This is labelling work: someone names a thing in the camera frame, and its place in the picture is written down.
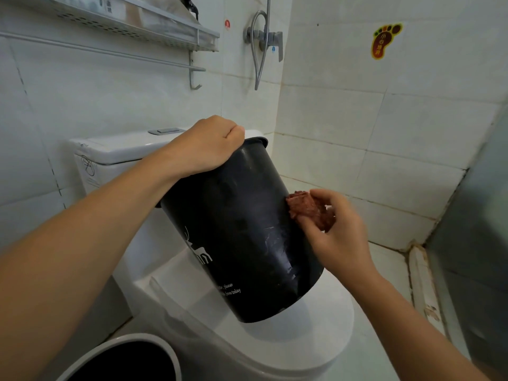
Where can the silver flush button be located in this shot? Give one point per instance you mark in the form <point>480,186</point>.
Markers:
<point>166,131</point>

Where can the footprint wall sticker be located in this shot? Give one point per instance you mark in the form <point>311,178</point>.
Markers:
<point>385,39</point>

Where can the metal towel bar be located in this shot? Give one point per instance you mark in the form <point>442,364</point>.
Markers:
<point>103,53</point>

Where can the white toilet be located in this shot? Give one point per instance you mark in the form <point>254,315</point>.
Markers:
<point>190,313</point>

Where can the chrome shower faucet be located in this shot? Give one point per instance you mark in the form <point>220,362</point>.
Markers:
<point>266,37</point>

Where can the person's right forearm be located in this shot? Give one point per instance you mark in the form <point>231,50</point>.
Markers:
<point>412,333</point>

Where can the metal wall shelf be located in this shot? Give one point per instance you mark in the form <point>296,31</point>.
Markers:
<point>119,19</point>

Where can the person's left fingers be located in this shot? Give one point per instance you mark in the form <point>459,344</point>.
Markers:
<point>234,132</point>

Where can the person's left forearm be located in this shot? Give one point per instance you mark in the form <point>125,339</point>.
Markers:
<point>75,249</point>

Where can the black plastic waste bin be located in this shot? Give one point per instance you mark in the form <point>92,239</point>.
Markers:
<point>242,230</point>

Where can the person's left hand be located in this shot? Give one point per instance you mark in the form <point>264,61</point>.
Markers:
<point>200,148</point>

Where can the person's right hand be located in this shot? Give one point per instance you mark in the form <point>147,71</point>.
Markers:
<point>337,240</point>

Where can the red scrubbing cloth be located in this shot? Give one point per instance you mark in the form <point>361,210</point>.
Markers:
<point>307,208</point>

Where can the white round bin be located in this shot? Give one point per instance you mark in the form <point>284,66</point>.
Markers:
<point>123,359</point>

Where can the person's right thumb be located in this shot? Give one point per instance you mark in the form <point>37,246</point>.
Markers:
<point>311,234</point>

